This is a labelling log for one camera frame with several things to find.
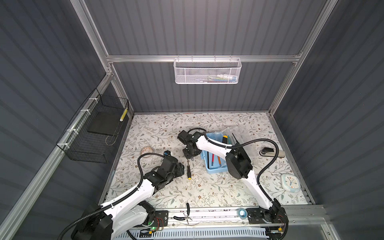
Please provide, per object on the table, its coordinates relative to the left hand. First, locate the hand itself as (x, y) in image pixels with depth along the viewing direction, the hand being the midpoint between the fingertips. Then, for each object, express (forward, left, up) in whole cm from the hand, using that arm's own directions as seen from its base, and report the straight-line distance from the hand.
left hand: (182, 167), depth 84 cm
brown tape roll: (+17, +23, -6) cm, 30 cm away
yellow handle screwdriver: (+13, -34, +5) cm, 37 cm away
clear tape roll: (-11, -61, -3) cm, 62 cm away
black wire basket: (+9, +44, +21) cm, 49 cm away
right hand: (+11, -5, -7) cm, 14 cm away
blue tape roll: (-24, -30, -6) cm, 39 cm away
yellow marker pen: (+23, +31, +21) cm, 44 cm away
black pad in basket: (+17, +38, +22) cm, 47 cm away
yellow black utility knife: (+18, -28, +1) cm, 33 cm away
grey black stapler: (+10, -57, -4) cm, 58 cm away
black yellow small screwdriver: (-1, -4, -5) cm, 7 cm away
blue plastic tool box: (+5, -20, -6) cm, 22 cm away
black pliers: (-23, -2, -8) cm, 25 cm away
